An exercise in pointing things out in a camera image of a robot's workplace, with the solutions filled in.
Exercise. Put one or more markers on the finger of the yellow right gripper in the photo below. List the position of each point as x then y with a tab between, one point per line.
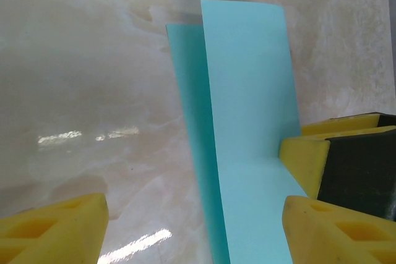
340	125
309	162

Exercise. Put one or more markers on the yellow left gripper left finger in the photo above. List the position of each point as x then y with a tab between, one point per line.
55	233

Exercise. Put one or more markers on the teal paper sheet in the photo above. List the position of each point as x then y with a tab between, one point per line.
247	91

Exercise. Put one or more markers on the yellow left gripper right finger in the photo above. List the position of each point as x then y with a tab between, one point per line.
334	239

